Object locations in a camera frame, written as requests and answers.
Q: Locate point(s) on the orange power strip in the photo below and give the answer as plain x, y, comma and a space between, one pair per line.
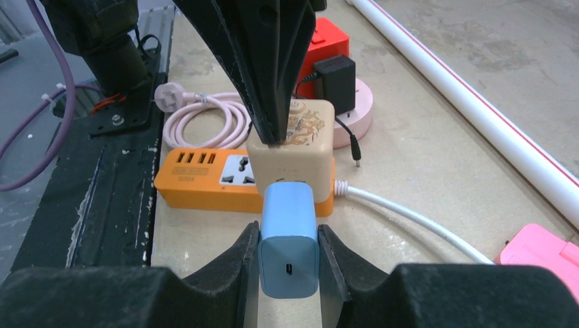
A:
223, 180

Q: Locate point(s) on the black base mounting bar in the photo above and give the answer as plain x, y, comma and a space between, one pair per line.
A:
99, 205

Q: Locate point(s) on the red cube socket adapter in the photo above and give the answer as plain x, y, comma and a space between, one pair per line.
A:
328, 41

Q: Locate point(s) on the pink square charger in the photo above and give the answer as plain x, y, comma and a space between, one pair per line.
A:
536, 246

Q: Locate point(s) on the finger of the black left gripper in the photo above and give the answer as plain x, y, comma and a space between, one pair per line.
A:
244, 36
296, 21

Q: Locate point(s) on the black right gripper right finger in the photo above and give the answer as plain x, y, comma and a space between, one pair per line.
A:
355, 293

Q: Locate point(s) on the blue square charger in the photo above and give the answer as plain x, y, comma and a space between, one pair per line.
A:
288, 249

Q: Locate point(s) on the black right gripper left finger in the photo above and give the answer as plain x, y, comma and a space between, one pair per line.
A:
223, 293

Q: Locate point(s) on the black charger adapter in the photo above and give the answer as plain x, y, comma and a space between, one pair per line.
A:
334, 80

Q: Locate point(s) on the beige cube socket adapter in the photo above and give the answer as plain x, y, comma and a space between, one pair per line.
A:
306, 154

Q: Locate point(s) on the white PVC pipe frame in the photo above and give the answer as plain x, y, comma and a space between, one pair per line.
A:
557, 184

